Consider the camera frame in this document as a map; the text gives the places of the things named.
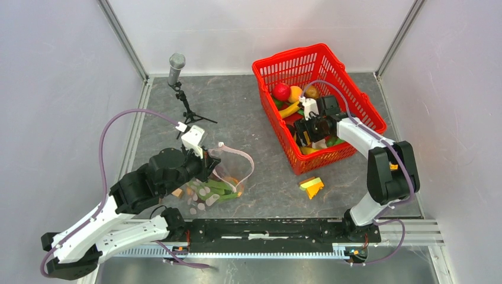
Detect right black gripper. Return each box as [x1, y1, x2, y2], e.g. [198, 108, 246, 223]
[293, 112, 330, 147]

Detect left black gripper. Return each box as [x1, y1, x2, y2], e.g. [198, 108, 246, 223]
[162, 143, 222, 196]

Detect green toy bean pod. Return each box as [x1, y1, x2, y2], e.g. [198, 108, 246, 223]
[185, 179, 237, 206]

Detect yellow toy banana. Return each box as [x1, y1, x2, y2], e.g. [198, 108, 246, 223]
[279, 101, 301, 119]
[300, 147, 318, 155]

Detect clear zip top bag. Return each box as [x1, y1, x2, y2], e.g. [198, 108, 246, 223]
[185, 142, 255, 216]

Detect red plastic shopping basket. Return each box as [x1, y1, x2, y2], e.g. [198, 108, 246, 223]
[252, 43, 387, 175]

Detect yellow toy cheese wedge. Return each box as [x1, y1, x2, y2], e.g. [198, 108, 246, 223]
[299, 177, 324, 199]

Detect microphone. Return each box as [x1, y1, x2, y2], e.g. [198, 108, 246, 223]
[168, 53, 218, 125]

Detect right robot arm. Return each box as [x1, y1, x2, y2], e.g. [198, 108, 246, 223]
[294, 95, 420, 241]

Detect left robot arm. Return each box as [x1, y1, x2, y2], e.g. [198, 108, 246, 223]
[40, 148, 221, 280]

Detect white toy garlic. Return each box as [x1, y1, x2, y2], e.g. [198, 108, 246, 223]
[311, 139, 328, 150]

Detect green toy pepper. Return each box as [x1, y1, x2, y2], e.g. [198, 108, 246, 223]
[326, 137, 345, 147]

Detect brown toy potato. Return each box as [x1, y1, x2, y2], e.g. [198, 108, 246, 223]
[304, 85, 320, 99]

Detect orange toy fruit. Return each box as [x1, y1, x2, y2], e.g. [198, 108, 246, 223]
[288, 86, 303, 103]

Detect red toy apple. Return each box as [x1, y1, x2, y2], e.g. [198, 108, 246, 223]
[271, 83, 291, 102]

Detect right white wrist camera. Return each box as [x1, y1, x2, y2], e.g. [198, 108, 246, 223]
[299, 96, 319, 121]

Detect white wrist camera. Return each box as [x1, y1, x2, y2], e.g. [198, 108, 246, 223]
[299, 96, 319, 121]
[175, 122, 207, 159]

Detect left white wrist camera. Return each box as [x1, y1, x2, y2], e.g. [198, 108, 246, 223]
[175, 122, 207, 159]

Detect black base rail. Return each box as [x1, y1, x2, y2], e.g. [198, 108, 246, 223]
[163, 218, 382, 254]

